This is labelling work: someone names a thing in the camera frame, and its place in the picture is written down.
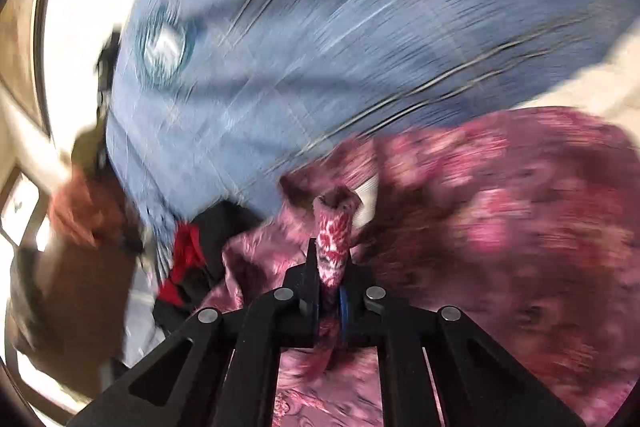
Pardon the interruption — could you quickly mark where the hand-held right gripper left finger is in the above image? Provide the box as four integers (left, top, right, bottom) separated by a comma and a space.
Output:
65, 239, 321, 427

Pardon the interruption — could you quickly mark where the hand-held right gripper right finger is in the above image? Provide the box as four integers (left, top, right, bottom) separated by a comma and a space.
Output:
339, 256, 587, 427

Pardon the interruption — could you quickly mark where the maroon floral garment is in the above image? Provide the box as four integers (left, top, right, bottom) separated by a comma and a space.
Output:
200, 106, 640, 427

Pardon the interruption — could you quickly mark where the black and red garment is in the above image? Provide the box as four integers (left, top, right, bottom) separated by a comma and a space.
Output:
151, 198, 267, 344

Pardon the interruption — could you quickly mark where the rust red cloth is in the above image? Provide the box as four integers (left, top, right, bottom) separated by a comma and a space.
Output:
49, 171, 132, 254

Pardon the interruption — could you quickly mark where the blue plaid blanket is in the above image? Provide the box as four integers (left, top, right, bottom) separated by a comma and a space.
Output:
105, 0, 640, 270

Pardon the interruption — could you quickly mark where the cream leaf-print sheet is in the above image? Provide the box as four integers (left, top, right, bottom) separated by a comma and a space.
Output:
517, 24, 640, 130

